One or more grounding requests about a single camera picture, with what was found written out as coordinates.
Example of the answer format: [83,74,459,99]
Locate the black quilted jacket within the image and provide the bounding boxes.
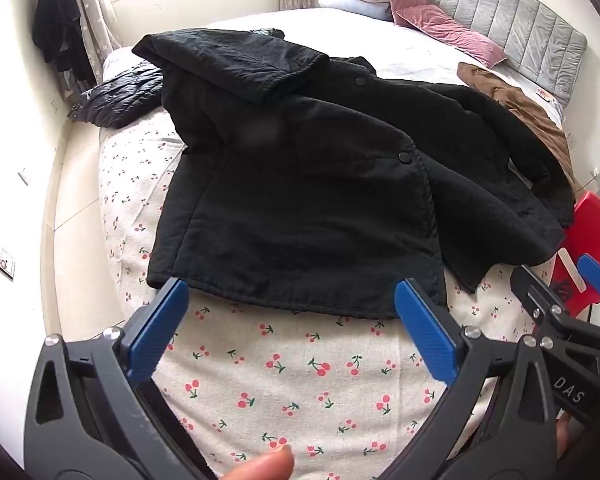
[131,27,576,321]

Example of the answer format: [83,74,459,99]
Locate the red plastic chair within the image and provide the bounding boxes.
[550,191,600,311]

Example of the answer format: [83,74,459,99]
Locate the cherry-print bed sheet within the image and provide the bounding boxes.
[99,50,566,480]

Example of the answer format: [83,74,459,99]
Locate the white pillow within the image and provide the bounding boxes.
[317,0,396,22]

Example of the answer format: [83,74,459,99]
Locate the person's left hand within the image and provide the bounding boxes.
[215,444,295,480]

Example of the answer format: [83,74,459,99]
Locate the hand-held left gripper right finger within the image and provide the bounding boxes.
[380,277,562,480]

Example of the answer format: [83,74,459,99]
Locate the grey padded headboard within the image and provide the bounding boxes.
[377,0,588,111]

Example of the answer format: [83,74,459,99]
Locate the person's right hand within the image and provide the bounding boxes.
[556,417,577,465]

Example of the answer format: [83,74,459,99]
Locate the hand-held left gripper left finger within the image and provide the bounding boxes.
[24,276,216,480]

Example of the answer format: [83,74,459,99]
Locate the white bed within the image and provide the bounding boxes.
[260,6,566,118]

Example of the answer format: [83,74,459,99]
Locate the black hanging clothes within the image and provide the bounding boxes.
[31,0,99,92]

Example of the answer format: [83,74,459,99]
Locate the brown garment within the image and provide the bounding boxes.
[456,61,578,196]

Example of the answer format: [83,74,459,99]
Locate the dark navy puffer jacket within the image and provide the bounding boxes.
[69,59,165,129]

